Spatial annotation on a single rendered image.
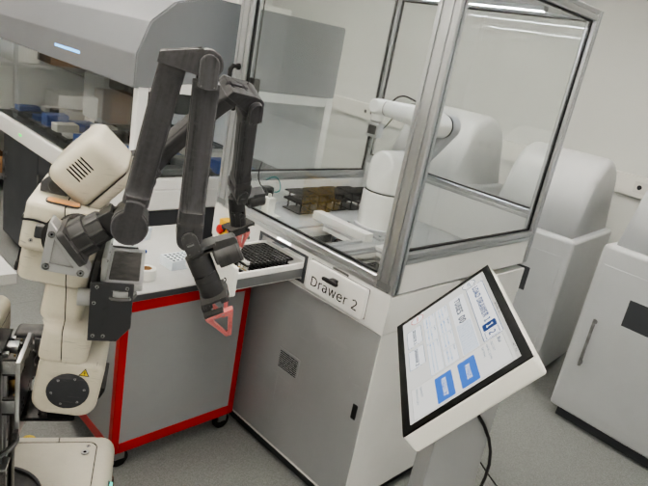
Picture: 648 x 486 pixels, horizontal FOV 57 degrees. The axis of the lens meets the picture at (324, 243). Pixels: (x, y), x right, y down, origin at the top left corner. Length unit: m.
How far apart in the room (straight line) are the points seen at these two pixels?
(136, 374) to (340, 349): 0.76
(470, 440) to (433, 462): 0.11
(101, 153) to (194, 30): 1.45
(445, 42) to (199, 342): 1.43
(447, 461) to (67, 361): 0.98
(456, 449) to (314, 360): 0.91
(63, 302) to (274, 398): 1.17
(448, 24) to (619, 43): 3.28
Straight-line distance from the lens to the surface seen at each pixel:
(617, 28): 5.07
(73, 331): 1.63
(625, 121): 4.96
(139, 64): 2.71
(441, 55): 1.85
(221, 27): 2.91
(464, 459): 1.55
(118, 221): 1.33
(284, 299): 2.35
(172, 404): 2.52
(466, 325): 1.47
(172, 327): 2.31
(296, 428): 2.48
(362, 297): 2.04
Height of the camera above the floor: 1.68
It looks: 18 degrees down
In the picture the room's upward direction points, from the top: 11 degrees clockwise
